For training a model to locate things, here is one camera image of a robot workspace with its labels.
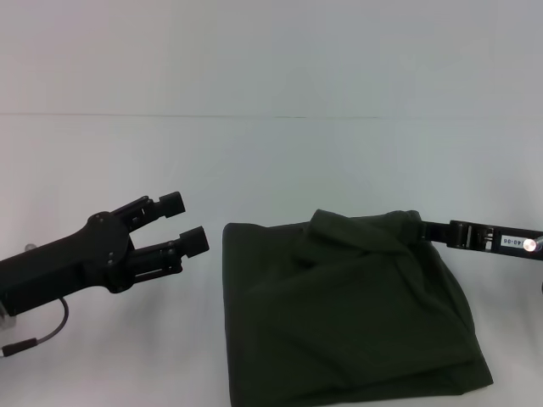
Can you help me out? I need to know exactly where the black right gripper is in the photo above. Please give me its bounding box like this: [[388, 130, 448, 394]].
[[417, 218, 543, 261]]

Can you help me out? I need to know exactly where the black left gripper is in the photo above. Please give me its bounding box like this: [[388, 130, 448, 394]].
[[0, 190, 210, 317]]

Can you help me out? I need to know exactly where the dark green t-shirt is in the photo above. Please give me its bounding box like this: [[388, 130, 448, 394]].
[[221, 207, 495, 407]]

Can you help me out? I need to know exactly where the thin dark gripper cable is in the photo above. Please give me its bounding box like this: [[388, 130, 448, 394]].
[[0, 296, 71, 360]]

